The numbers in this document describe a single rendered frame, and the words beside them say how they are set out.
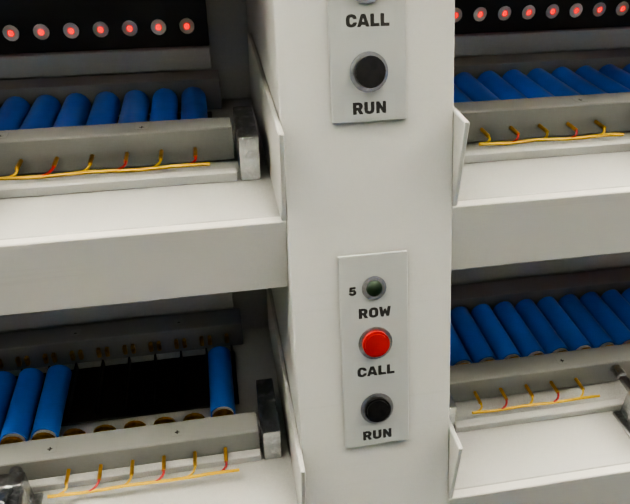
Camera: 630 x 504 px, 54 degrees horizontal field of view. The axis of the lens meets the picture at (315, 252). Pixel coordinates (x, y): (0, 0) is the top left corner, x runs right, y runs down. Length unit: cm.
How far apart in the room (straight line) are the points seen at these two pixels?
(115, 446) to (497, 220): 28
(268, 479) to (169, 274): 17
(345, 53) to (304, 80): 2
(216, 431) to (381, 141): 22
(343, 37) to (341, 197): 8
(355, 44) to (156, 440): 28
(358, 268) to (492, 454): 19
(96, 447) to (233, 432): 9
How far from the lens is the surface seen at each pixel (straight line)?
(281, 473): 45
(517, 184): 39
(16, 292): 37
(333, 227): 34
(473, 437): 48
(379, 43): 33
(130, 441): 45
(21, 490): 45
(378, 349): 36
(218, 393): 47
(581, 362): 52
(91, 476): 46
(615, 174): 43
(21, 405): 50
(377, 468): 41
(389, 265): 35
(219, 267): 35
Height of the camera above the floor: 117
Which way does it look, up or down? 16 degrees down
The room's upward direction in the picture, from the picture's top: 3 degrees counter-clockwise
